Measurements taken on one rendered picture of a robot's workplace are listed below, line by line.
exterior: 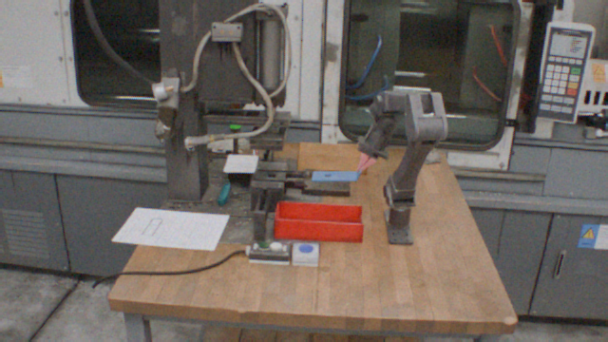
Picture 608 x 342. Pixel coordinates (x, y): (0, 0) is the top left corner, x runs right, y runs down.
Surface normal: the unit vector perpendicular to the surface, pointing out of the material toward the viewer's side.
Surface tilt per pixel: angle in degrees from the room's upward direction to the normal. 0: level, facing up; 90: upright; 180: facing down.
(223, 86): 90
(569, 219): 90
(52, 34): 90
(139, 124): 90
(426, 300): 0
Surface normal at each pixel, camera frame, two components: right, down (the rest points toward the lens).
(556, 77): -0.33, 0.47
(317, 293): 0.03, -0.92
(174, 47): -0.06, 0.39
